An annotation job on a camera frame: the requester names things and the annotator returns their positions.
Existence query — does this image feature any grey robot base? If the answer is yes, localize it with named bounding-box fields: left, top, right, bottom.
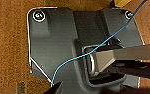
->
left=26, top=6, right=145, bottom=94

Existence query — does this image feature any round base bolt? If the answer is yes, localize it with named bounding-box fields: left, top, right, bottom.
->
left=124, top=10, right=134, bottom=20
left=33, top=10, right=46, bottom=22

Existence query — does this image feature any yellow air hockey table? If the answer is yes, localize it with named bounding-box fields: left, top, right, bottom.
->
left=111, top=0, right=136, bottom=8

